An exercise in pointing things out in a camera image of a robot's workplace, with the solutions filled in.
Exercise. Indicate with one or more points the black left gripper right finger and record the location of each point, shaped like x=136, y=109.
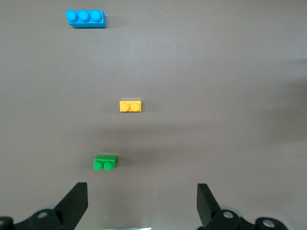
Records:
x=208, y=210

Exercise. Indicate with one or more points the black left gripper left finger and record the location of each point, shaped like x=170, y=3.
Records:
x=72, y=208

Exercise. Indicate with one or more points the brown table cover sheet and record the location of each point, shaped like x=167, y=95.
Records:
x=192, y=72

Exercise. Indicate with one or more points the green two-stud block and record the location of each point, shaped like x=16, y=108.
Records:
x=105, y=159

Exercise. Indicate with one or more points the yellow two-stud block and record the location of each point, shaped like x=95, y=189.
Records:
x=130, y=106

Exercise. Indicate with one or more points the blue three-stud block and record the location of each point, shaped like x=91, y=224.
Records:
x=88, y=22

